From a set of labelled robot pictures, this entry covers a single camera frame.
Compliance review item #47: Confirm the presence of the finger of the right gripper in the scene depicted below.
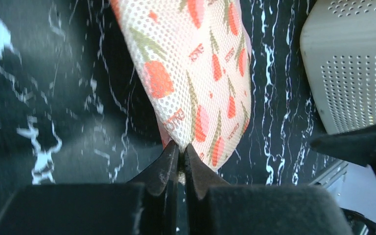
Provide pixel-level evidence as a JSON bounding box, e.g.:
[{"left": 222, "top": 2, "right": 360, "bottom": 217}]
[{"left": 310, "top": 124, "right": 376, "bottom": 176}]

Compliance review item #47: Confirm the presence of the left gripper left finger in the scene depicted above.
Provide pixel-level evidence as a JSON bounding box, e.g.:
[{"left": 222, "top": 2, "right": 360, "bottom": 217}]
[{"left": 128, "top": 141, "right": 179, "bottom": 235}]

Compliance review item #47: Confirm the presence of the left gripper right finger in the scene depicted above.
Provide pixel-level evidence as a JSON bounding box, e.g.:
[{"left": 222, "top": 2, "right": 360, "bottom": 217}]
[{"left": 184, "top": 144, "right": 229, "bottom": 235}]

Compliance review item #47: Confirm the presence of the strawberry print mesh laundry bag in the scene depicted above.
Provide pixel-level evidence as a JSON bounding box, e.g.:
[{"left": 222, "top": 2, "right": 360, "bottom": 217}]
[{"left": 111, "top": 0, "right": 251, "bottom": 171}]

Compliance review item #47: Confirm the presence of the cream perforated laundry basket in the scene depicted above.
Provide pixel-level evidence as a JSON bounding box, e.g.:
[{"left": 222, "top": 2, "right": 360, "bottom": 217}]
[{"left": 300, "top": 0, "right": 376, "bottom": 134}]

